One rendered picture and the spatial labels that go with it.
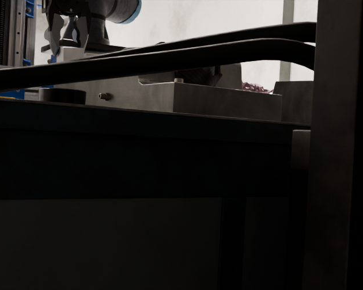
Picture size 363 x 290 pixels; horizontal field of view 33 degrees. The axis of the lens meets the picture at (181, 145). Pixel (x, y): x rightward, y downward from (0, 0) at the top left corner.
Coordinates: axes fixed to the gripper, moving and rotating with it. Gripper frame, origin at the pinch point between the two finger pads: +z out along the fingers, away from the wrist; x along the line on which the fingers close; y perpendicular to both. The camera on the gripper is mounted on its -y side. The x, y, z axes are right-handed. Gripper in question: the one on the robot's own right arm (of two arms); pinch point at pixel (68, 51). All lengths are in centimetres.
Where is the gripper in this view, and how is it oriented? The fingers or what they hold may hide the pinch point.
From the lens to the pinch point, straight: 142.7
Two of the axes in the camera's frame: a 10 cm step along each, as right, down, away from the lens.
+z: -0.3, 10.0, 0.9
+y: -5.8, -0.9, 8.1
